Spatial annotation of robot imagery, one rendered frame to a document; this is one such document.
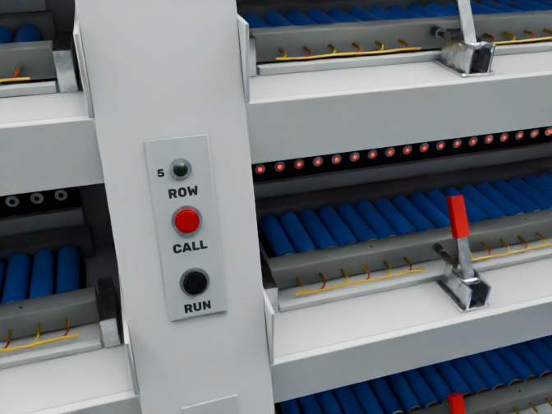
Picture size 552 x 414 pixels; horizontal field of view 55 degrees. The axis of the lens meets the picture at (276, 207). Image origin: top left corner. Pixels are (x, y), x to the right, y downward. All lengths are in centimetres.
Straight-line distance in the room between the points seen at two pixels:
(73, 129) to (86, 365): 18
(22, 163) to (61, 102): 5
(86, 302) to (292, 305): 16
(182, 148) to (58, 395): 19
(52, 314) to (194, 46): 23
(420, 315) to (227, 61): 25
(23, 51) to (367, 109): 24
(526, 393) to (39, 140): 53
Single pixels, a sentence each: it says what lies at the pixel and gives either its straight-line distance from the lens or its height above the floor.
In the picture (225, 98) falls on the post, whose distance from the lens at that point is 35.
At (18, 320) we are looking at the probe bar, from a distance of 45.
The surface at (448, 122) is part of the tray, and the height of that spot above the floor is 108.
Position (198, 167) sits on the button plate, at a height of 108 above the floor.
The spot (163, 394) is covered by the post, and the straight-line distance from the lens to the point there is 40.
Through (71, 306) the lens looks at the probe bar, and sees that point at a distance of 44.
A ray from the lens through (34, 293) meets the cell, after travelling 47.
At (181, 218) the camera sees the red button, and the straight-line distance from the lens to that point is 35.
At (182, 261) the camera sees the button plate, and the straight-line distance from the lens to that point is 36.
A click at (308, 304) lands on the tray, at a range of 45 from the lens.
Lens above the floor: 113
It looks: 14 degrees down
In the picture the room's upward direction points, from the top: 5 degrees counter-clockwise
